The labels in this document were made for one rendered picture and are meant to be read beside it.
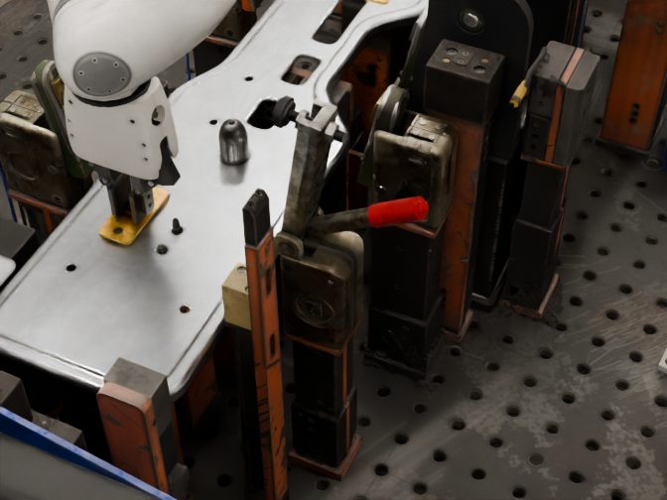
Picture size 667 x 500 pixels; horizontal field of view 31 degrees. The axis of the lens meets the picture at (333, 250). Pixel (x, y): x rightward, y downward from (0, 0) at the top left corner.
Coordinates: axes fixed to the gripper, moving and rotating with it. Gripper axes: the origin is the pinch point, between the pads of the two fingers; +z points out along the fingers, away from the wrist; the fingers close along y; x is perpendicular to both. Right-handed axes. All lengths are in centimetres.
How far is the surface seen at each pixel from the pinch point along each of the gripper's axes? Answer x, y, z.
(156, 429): 31.0, -22.9, -13.0
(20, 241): 6.4, 10.2, 5.0
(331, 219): 0.3, -22.6, -6.4
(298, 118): 0.6, -19.7, -17.9
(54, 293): 12.3, 1.7, 3.0
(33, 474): 56, -38, -52
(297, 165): 1.7, -20.1, -13.5
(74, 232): 4.4, 4.4, 3.0
